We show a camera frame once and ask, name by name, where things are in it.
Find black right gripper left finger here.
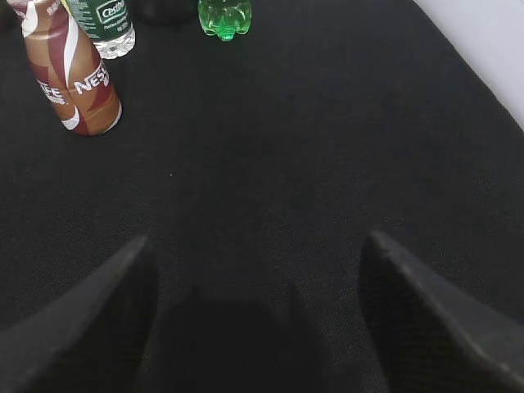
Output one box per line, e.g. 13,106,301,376
1,236,156,392

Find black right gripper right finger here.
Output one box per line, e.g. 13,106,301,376
359,232,523,392

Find brown Nescafe coffee bottle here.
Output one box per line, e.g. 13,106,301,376
7,1,122,136

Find green Sprite bottle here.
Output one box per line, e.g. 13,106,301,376
197,0,252,42

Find clear water bottle green label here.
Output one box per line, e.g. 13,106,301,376
62,0,136,60

